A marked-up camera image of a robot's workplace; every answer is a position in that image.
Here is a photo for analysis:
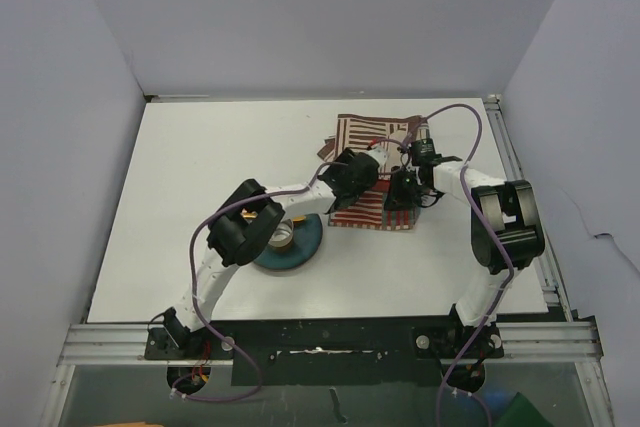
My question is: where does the patchwork striped cloth placemat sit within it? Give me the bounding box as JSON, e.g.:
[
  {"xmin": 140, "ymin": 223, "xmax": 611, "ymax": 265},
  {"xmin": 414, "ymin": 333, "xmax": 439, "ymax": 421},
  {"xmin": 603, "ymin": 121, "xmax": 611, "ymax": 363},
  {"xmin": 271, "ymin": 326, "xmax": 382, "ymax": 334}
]
[{"xmin": 318, "ymin": 114, "xmax": 429, "ymax": 231}]

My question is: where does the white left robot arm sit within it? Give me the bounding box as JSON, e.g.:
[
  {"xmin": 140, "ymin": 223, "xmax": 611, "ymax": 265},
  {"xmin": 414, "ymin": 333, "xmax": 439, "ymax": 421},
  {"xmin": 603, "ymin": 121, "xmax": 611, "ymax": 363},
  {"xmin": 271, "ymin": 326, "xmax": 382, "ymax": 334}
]
[{"xmin": 163, "ymin": 146, "xmax": 388, "ymax": 358}]

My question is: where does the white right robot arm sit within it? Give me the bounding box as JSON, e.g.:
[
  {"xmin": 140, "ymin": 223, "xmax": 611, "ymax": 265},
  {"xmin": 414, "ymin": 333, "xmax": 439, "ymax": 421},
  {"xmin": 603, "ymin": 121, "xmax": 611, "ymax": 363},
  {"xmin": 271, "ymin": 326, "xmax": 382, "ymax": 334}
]
[{"xmin": 384, "ymin": 138, "xmax": 545, "ymax": 356}]

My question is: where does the blue ceramic plate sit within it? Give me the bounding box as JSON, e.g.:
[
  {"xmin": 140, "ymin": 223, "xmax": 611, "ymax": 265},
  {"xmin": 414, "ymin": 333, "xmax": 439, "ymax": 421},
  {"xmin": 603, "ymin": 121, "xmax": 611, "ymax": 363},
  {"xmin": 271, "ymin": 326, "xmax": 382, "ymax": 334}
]
[{"xmin": 253, "ymin": 214, "xmax": 323, "ymax": 272}]

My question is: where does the beige metal cup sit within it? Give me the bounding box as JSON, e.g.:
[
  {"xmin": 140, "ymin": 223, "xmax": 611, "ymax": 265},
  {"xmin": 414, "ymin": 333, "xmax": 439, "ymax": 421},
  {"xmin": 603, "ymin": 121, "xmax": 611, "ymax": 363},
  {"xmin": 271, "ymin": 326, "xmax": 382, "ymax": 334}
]
[{"xmin": 268, "ymin": 219, "xmax": 294, "ymax": 251}]

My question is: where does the gold spoon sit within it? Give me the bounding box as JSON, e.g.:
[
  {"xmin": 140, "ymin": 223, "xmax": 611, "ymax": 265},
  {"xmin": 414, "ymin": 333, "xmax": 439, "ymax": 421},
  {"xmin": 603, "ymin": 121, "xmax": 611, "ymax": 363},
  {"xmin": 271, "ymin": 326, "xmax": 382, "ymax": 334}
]
[{"xmin": 241, "ymin": 210, "xmax": 306, "ymax": 224}]

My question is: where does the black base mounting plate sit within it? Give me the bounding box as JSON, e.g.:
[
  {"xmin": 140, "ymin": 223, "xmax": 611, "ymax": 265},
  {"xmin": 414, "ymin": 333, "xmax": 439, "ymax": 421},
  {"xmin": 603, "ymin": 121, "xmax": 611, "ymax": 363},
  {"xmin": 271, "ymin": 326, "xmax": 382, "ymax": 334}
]
[{"xmin": 144, "ymin": 316, "xmax": 504, "ymax": 387}]

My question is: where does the blue object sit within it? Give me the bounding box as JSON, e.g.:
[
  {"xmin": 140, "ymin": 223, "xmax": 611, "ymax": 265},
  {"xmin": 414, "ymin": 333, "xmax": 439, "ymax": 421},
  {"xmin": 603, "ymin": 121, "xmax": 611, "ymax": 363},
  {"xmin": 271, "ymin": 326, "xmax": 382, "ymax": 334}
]
[{"xmin": 483, "ymin": 384, "xmax": 511, "ymax": 412}]

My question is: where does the green object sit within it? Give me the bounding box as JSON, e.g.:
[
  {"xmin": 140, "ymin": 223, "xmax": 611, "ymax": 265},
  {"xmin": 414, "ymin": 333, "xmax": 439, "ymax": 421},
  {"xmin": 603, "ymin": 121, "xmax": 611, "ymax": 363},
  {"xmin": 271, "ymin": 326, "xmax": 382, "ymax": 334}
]
[{"xmin": 495, "ymin": 392, "xmax": 553, "ymax": 427}]

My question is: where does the right side aluminium rail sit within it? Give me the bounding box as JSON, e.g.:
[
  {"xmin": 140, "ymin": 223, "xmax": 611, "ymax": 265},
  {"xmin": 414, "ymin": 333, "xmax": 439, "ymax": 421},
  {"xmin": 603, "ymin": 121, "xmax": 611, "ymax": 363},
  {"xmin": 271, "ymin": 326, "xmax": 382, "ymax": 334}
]
[{"xmin": 483, "ymin": 94, "xmax": 603, "ymax": 362}]

